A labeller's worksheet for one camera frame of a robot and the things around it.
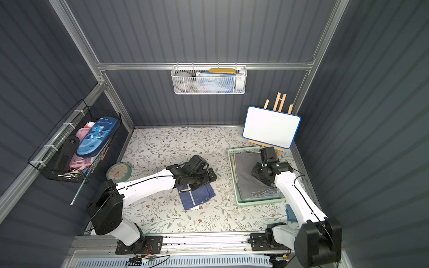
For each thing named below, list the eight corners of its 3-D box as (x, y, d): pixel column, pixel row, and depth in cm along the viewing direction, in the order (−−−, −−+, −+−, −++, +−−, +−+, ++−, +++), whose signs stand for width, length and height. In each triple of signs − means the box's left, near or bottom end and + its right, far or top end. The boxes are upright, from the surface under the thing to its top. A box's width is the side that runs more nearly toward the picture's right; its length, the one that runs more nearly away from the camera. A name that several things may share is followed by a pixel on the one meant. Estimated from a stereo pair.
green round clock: (106, 183, 95) (102, 180, 92) (114, 165, 103) (111, 162, 100) (127, 183, 95) (124, 180, 92) (134, 165, 103) (131, 162, 100)
